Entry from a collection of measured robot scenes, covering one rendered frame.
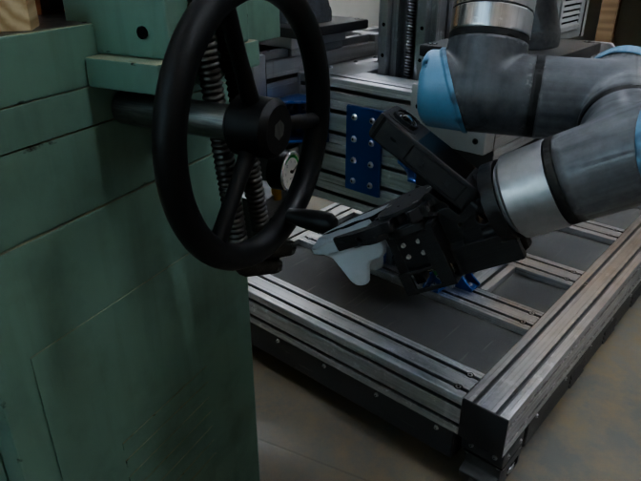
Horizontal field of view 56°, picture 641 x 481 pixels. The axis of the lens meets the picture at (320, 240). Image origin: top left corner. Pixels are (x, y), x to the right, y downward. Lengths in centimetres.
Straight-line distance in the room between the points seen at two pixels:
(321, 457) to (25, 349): 80
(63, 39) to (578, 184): 48
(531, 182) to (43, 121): 45
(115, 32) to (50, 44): 6
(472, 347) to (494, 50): 84
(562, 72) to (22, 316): 56
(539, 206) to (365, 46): 103
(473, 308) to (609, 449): 40
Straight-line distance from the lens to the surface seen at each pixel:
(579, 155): 50
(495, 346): 134
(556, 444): 147
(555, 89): 58
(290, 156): 91
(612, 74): 58
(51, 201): 67
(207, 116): 62
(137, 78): 63
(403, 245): 57
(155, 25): 63
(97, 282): 73
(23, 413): 73
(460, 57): 59
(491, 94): 58
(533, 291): 156
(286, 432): 140
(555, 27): 108
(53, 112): 65
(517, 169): 51
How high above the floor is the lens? 98
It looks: 27 degrees down
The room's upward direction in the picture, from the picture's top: straight up
